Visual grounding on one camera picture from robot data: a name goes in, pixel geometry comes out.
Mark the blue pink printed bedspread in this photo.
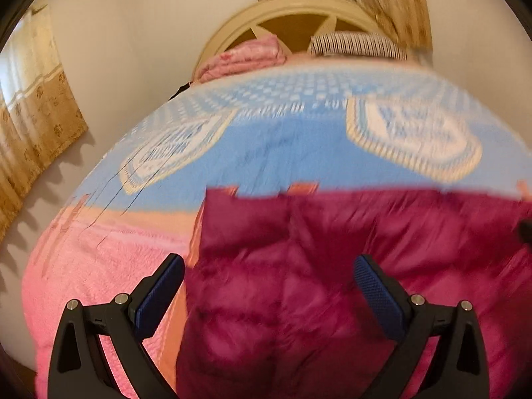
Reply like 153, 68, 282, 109
22, 59, 531, 398

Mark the magenta puffer jacket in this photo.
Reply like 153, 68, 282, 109
176, 189, 531, 398

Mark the striped pillow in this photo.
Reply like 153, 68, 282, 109
308, 32, 408, 61

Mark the beige side curtain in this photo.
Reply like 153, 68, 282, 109
1, 5, 88, 235

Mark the folded pink blanket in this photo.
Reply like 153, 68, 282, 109
193, 34, 287, 84

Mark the cream wooden headboard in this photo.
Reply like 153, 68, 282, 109
196, 0, 385, 67

